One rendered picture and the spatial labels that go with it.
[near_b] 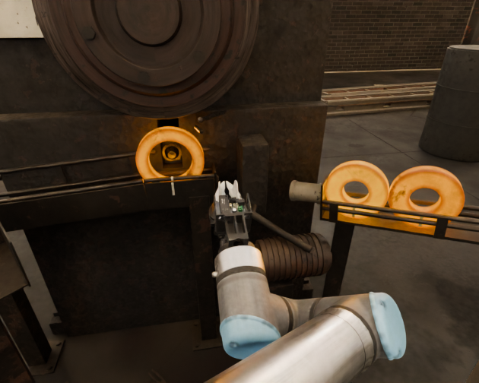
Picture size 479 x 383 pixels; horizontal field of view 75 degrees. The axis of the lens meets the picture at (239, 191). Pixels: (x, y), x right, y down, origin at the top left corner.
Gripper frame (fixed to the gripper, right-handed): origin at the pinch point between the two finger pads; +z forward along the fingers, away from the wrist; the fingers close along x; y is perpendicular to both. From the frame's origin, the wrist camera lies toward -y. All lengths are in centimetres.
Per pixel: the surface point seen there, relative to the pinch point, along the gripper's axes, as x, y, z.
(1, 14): 50, 26, 37
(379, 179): -37.8, 1.3, -1.9
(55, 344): 64, -78, -3
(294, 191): -20.3, -9.5, 6.1
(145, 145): 19.6, -0.3, 17.8
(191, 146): 7.5, -1.0, 17.5
